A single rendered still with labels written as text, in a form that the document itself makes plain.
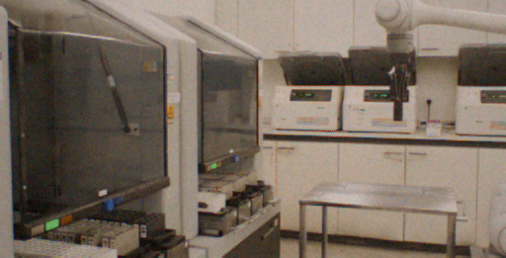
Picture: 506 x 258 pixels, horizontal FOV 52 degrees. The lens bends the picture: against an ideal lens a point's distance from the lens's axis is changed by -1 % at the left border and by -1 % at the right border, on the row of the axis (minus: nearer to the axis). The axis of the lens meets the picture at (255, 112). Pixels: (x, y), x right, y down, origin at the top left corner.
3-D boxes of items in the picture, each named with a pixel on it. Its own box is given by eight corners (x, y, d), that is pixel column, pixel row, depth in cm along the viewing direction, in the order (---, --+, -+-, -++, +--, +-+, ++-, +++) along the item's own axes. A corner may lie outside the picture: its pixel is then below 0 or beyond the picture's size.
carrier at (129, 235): (132, 245, 148) (132, 225, 148) (139, 246, 148) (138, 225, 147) (109, 258, 137) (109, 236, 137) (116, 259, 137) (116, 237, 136)
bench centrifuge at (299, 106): (269, 129, 428) (270, 51, 424) (292, 125, 485) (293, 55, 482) (336, 132, 407) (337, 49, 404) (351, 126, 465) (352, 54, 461)
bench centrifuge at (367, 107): (341, 132, 407) (342, 43, 403) (353, 126, 465) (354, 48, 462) (415, 134, 388) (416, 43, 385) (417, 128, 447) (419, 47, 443)
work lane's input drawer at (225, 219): (67, 219, 209) (66, 198, 208) (89, 212, 222) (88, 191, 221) (234, 238, 184) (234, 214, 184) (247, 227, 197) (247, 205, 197)
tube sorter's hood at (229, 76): (86, 165, 204) (83, 3, 200) (163, 147, 261) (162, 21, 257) (205, 173, 186) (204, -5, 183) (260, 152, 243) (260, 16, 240)
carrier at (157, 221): (160, 231, 163) (159, 213, 162) (165, 232, 162) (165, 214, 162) (139, 242, 152) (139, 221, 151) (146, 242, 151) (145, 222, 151)
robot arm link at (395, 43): (418, 36, 178) (417, 53, 178) (393, 37, 184) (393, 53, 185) (406, 34, 171) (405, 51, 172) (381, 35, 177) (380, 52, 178)
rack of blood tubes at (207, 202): (144, 210, 198) (143, 193, 198) (157, 204, 208) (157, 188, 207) (214, 216, 188) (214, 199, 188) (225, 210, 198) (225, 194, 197)
